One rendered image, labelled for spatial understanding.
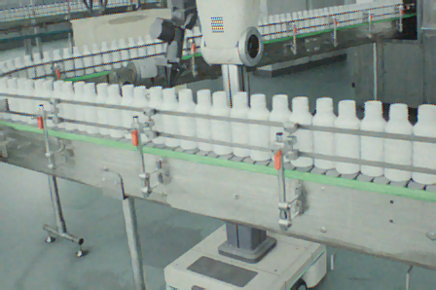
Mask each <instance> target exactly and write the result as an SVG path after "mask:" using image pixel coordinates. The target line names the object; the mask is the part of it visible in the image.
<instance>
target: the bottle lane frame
mask: <svg viewBox="0 0 436 290"><path fill-rule="evenodd" d="M0 130H2V131H3V134H4V138H5V140H6V141H10V142H8V143H6V146H7V151H8V157H3V162H4V163H9V164H12V165H15V166H18V167H21V168H25V169H31V170H35V171H38V172H41V173H44V174H48V175H51V176H53V177H58V178H63V179H66V180H69V181H73V182H76V183H79V184H83V185H86V186H92V187H95V188H98V189H101V183H100V177H99V174H100V172H101V170H102V169H103V170H108V171H112V172H116V173H118V174H119V176H120V177H122V185H123V192H124V195H125V196H129V197H131V198H135V199H141V200H144V201H150V202H153V203H157V204H160V205H164V206H166V207H170V208H177V209H180V210H184V211H187V212H190V213H194V214H200V215H203V216H206V217H209V218H213V219H220V220H223V221H227V222H230V223H233V224H240V225H243V226H245V227H249V228H256V229H259V230H262V231H266V232H269V233H270V232H273V233H276V234H279V235H283V236H291V237H294V238H297V239H304V240H307V241H310V242H317V243H320V244H323V245H326V246H333V247H336V248H339V249H345V250H348V251H351V252H358V253H360V254H364V255H370V256H373V257H377V258H378V257H380V258H383V259H385V260H392V261H395V262H397V263H404V264H407V265H410V266H417V267H420V268H423V269H424V268H426V269H430V270H433V271H436V193H434V192H429V191H426V188H424V189H423V190H421V191H420V190H415V189H411V188H408V186H406V187H403V188H401V187H396V186H391V185H390V183H388V184H378V183H373V180H371V181H370V182H368V181H357V180H356V178H357V177H355V179H347V178H341V175H340V176H339V177H333V176H328V175H326V173H324V174H313V173H310V171H309V172H303V171H299V170H296V169H297V168H296V169H294V170H289V169H284V170H285V185H286V200H291V199H292V198H294V197H295V196H296V195H295V191H294V183H297V184H301V185H302V196H301V197H300V196H299V197H298V198H297V200H300V201H302V202H303V208H302V213H300V214H298V215H297V216H296V218H295V219H294V220H292V222H293V225H292V226H291V227H290V228H289V229H288V231H286V232H282V231H281V229H280V227H279V226H278V225H279V218H280V216H279V214H280V210H279V209H278V203H279V189H278V176H277V170H276V169H275V167H272V166H269V165H257V164H255V163H244V162H243V161H241V162H238V161H231V159H229V160H222V159H219V157H217V158H212V157H208V156H207V155H205V156H202V155H196V154H194V155H191V154H186V153H185V152H183V153H181V152H176V151H175V150H173V151H170V150H166V149H165V148H163V149H161V148H155V147H154V148H151V147H145V145H144V146H143V153H144V160H145V172H151V171H153V170H155V169H156V165H155V159H158V160H160V164H161V168H159V169H158V171H157V172H160V173H161V174H162V179H163V183H161V184H160V185H158V186H157V187H156V188H154V189H152V194H151V195H150V196H149V197H148V198H144V196H143V194H142V193H141V191H140V190H141V188H142V183H141V179H139V172H140V170H139V162H138V151H137V146H136V147H133V145H132V144H129V143H127V142H126V143H125V142H120V140H118V141H114V140H104V139H103V138H101V139H99V138H95V137H89V136H84V135H81V134H75V133H73V132H72V133H70V132H60V131H54V130H49V129H48V134H49V138H50V143H51V148H52V152H55V151H57V150H60V149H61V147H60V142H59V140H62V141H63V144H64V150H61V152H62V153H65V154H66V159H67V162H64V163H63V164H61V165H58V166H57V170H56V171H55V172H54V173H51V172H50V171H49V170H48V164H49V161H48V158H47V157H46V154H47V147H46V143H45V137H44V132H43V130H40V129H39V128H38V127H31V126H24V125H22V126H21V125H18V124H13V123H7V122H2V121H0ZM61 152H59V153H56V154H55V157H54V161H55V164H57V163H60V162H62V156H61ZM157 172H154V173H152V174H151V178H150V184H151V187H152V186H153V185H157V184H158V178H157ZM101 190H102V189H101Z"/></svg>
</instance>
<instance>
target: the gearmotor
mask: <svg viewBox="0 0 436 290"><path fill-rule="evenodd" d="M157 57H161V56H156V57H145V58H139V59H136V60H132V61H130V62H129V63H127V67H126V68H123V69H119V70H114V71H111V72H108V76H109V82H110V85H115V84H117V85H119V88H120V96H123V94H122V92H123V91H122V86H125V85H133V87H134V88H136V83H139V82H143V81H147V80H150V82H152V88H153V87H154V83H153V81H155V80H154V79H156V78H159V77H163V71H162V69H161V67H160V66H157V63H156V59H157Z"/></svg>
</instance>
